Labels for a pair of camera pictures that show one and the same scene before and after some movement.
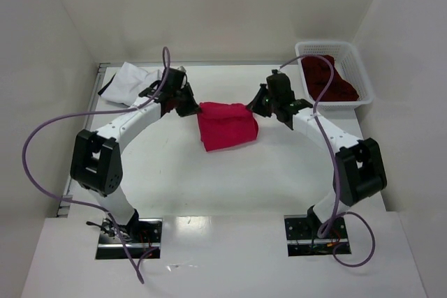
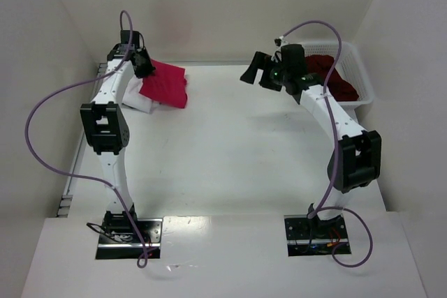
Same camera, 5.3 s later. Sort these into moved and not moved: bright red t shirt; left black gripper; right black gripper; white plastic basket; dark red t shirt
Moved: left black gripper; bright red t shirt; right black gripper
Not moved: white plastic basket; dark red t shirt
